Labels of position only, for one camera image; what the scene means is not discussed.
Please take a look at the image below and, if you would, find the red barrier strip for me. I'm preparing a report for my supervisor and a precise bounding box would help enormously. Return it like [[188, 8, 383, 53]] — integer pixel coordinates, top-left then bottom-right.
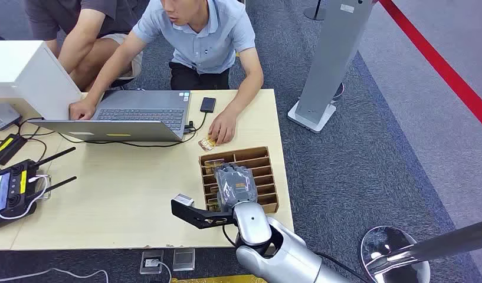
[[378, 0, 482, 134]]

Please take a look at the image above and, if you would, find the brown wooden slotted card box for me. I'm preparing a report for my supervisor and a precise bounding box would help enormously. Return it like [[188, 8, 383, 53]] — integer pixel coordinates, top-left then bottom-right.
[[198, 146, 281, 215]]

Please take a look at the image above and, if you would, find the chrome stanchion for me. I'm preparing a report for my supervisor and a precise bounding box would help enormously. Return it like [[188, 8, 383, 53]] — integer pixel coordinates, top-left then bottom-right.
[[360, 218, 482, 283]]

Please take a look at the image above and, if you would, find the white controller cable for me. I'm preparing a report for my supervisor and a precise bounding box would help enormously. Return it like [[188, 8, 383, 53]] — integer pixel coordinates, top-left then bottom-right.
[[0, 175, 50, 221]]

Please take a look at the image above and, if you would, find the white box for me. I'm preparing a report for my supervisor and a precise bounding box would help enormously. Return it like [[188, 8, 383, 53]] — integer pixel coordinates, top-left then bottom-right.
[[0, 40, 84, 121]]

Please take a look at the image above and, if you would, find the dark stanchion base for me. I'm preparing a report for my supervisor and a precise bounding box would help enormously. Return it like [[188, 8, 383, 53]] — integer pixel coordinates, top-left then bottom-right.
[[303, 0, 327, 21]]

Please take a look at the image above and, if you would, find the grey floor socket plate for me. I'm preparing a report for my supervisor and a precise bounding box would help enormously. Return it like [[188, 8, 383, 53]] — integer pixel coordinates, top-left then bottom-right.
[[172, 248, 196, 272]]

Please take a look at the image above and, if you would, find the person's left hand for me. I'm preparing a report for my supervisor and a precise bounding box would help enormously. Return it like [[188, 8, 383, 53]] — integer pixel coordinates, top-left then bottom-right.
[[208, 111, 238, 146]]

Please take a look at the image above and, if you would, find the black desk cable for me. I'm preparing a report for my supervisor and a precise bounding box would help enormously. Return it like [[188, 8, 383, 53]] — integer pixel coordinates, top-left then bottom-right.
[[14, 116, 57, 163]]

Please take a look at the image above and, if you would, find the floor socket with plug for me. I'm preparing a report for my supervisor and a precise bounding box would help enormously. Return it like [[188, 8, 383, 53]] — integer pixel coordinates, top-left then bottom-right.
[[139, 249, 165, 275]]

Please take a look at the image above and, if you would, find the person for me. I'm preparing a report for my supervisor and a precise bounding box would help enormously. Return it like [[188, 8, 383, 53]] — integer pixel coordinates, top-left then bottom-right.
[[24, 0, 144, 93], [68, 0, 265, 146]]

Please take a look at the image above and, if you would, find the grey pillar stand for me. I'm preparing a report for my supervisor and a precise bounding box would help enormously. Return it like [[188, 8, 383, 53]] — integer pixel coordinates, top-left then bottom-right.
[[287, 0, 377, 134]]

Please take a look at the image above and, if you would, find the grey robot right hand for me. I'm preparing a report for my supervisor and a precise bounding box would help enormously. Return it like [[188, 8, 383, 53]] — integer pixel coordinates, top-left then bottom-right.
[[214, 163, 260, 210]]

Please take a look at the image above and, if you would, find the black drive cable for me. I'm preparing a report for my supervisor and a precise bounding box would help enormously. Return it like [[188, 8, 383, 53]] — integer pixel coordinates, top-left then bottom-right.
[[57, 112, 208, 149]]

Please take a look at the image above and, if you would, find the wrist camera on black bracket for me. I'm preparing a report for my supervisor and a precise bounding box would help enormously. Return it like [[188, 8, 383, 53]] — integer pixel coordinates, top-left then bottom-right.
[[170, 193, 236, 230]]

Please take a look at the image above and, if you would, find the white floor cable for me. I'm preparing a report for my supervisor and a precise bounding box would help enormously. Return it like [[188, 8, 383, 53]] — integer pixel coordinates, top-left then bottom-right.
[[0, 267, 110, 283]]

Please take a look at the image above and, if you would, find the black external drive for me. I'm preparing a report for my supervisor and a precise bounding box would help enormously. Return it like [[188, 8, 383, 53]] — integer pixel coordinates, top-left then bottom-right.
[[199, 97, 217, 114]]

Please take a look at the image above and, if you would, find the white plug cable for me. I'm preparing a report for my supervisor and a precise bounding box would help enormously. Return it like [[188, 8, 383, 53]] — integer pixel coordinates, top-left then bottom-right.
[[153, 260, 173, 283]]

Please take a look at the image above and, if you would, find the small grey box device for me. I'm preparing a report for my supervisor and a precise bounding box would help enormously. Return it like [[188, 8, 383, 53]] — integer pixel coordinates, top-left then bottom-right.
[[0, 103, 22, 131]]

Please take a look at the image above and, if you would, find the black remote controller with antennas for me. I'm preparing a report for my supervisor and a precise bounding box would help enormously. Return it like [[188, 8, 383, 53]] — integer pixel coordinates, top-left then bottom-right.
[[0, 146, 78, 231]]

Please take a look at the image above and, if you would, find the black device with yellow label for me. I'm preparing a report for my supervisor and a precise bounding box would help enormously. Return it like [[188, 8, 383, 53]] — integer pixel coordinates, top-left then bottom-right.
[[0, 134, 28, 167]]

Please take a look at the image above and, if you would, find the person's right hand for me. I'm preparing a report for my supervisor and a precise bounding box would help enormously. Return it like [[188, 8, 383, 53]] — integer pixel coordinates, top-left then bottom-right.
[[68, 98, 97, 121]]

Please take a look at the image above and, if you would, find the grey open laptop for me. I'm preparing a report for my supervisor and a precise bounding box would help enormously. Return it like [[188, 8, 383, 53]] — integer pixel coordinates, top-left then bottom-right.
[[28, 90, 192, 143]]

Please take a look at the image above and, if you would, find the yellow floor object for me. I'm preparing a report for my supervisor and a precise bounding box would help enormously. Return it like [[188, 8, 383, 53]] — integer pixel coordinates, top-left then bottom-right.
[[170, 274, 269, 283]]

